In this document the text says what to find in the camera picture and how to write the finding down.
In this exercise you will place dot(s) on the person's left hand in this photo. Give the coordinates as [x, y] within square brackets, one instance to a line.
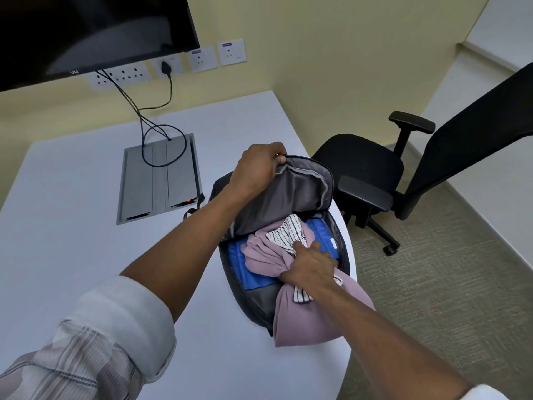
[252, 168]

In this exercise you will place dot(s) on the person's right hand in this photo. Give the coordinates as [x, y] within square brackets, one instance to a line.
[310, 270]

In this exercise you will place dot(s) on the person's left fingers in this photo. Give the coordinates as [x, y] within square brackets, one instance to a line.
[278, 153]

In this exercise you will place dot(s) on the person's right fingers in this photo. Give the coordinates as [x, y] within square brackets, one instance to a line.
[300, 247]

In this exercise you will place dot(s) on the black white striped garment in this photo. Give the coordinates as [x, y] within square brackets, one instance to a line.
[285, 235]

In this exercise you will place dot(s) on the dark grey backpack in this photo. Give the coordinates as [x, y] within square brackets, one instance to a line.
[291, 191]

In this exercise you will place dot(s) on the pink garment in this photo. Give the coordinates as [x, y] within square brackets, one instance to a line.
[308, 320]

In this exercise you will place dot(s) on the person's left forearm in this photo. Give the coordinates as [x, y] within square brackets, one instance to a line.
[183, 249]

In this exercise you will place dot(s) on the person's right forearm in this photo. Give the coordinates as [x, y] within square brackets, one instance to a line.
[383, 345]

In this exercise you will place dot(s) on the blue folded cloth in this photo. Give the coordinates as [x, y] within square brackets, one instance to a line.
[250, 270]

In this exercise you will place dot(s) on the black office chair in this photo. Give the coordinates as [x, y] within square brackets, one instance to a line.
[362, 166]

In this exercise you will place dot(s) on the black power plug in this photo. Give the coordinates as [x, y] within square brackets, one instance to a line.
[166, 67]

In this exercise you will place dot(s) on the white shirt cuff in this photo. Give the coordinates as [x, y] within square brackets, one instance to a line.
[485, 393]

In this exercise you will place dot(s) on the wide white wall socket plate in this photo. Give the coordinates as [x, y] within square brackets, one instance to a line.
[125, 74]

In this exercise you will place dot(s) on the black wall monitor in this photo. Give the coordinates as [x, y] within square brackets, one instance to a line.
[83, 33]

